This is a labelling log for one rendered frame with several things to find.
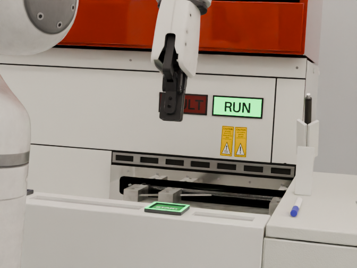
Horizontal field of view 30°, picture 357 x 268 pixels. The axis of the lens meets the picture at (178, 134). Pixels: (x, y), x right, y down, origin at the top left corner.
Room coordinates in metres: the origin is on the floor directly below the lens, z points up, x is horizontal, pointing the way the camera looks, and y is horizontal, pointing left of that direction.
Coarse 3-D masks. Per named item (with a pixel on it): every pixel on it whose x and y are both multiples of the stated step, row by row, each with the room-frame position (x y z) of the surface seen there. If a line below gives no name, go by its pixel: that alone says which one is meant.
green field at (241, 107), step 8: (216, 104) 1.55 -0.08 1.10; (224, 104) 1.55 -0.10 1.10; (232, 104) 1.54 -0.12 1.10; (240, 104) 1.54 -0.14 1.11; (248, 104) 1.53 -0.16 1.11; (256, 104) 1.53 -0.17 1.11; (216, 112) 1.55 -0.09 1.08; (224, 112) 1.55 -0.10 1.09; (232, 112) 1.54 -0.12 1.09; (240, 112) 1.54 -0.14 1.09; (248, 112) 1.53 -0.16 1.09; (256, 112) 1.53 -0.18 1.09
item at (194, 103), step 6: (186, 96) 1.57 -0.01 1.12; (192, 96) 1.57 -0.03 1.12; (198, 96) 1.56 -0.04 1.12; (204, 96) 1.56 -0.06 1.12; (186, 102) 1.57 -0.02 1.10; (192, 102) 1.57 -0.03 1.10; (198, 102) 1.56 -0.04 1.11; (204, 102) 1.56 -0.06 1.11; (186, 108) 1.57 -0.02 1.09; (192, 108) 1.57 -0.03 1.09; (198, 108) 1.56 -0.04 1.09; (204, 108) 1.56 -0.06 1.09
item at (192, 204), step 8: (144, 200) 1.49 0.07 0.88; (152, 200) 1.49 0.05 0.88; (208, 208) 1.43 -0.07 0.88; (216, 208) 1.44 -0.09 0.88; (224, 208) 1.44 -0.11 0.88; (232, 208) 1.45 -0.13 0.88; (240, 208) 1.45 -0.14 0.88; (248, 208) 1.45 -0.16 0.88; (256, 208) 1.46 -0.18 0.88; (264, 208) 1.46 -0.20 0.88
